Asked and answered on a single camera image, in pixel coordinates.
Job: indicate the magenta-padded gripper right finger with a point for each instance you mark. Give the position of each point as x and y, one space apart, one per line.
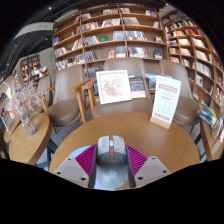
138 163

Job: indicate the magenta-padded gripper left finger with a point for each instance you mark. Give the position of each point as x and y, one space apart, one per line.
85 163

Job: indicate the grey computer mouse orange accents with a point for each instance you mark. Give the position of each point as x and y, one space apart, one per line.
111 160

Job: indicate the round wooden side table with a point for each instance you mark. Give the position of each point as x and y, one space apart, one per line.
28 146
211 143
11 128

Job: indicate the glass vase pink dried flowers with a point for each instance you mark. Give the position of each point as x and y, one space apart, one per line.
29 125

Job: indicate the white sign on wooden base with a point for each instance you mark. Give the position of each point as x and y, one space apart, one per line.
166 100

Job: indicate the dark cover book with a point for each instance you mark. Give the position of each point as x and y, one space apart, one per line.
137 87

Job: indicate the white framed floral picture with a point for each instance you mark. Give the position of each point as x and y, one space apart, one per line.
113 86

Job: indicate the distant wooden bookshelf unit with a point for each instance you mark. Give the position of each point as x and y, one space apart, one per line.
31 68

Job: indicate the wide wooden bookshelf unit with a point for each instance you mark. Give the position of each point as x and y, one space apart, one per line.
106 36

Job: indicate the angled wooden bookshelf unit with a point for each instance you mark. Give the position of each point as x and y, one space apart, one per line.
193 43

